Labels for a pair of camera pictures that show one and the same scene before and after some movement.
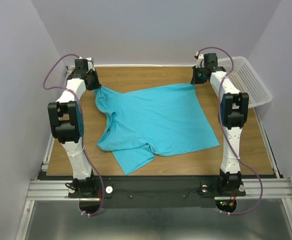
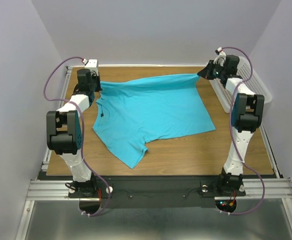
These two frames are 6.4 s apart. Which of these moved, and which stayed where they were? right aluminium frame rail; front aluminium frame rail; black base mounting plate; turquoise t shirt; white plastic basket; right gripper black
Moved: turquoise t shirt; right gripper black
Stayed: white plastic basket; front aluminium frame rail; right aluminium frame rail; black base mounting plate
